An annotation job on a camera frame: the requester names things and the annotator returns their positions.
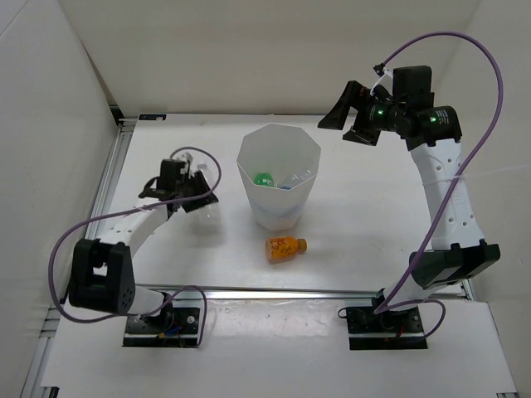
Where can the green plastic soda bottle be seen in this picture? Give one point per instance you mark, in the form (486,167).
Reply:
(264,179)

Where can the orange plastic bottle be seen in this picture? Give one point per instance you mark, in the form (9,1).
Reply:
(278,249)

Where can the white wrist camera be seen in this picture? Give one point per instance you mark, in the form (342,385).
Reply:
(381,74)
(182,156)

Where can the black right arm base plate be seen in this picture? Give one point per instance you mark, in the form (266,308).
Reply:
(389,331)

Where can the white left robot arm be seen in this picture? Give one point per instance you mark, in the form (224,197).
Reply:
(102,272)

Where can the clear unlabelled plastic bottle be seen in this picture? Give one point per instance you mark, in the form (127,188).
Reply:
(209,215)

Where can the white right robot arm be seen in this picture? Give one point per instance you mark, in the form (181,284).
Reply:
(454,248)

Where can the aluminium table edge rail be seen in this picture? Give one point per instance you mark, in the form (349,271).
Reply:
(365,215)

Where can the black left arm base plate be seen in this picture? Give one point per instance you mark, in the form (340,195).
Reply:
(180,326)

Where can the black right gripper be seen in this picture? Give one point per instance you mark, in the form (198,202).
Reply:
(353,95)

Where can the blue label clear plastic bottle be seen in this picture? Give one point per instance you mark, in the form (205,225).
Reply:
(295,179)

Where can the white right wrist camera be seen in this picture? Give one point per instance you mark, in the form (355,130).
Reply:
(381,74)

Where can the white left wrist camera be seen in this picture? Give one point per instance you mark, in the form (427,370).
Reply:
(182,156)

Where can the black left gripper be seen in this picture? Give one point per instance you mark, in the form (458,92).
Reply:
(198,182)

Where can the white octagonal bin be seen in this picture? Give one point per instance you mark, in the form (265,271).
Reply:
(280,150)

